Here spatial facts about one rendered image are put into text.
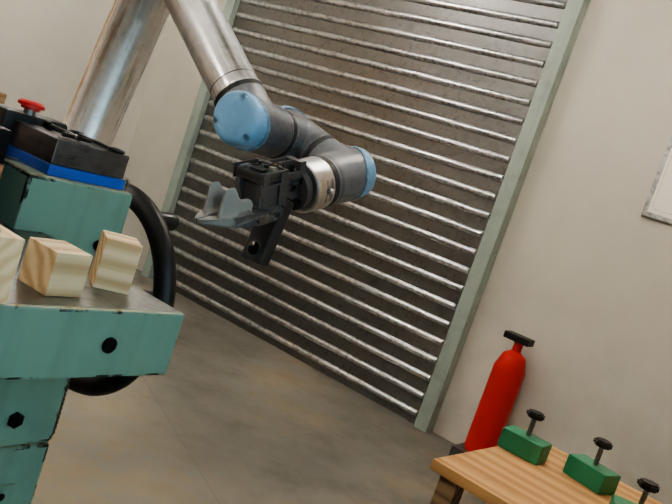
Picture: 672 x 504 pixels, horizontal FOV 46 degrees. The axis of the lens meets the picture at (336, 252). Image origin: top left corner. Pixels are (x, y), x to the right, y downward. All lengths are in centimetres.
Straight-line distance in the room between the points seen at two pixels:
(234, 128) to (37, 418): 64
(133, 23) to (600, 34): 247
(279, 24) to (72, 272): 406
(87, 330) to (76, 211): 27
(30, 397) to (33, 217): 19
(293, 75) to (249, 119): 322
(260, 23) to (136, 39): 308
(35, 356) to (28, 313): 4
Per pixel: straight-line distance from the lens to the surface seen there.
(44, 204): 89
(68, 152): 90
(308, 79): 444
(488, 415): 355
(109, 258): 72
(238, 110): 131
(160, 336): 72
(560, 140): 370
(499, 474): 187
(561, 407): 361
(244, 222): 120
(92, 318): 66
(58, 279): 66
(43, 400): 84
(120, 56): 174
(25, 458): 87
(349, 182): 135
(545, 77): 372
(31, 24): 487
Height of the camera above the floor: 108
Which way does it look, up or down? 7 degrees down
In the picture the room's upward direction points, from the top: 19 degrees clockwise
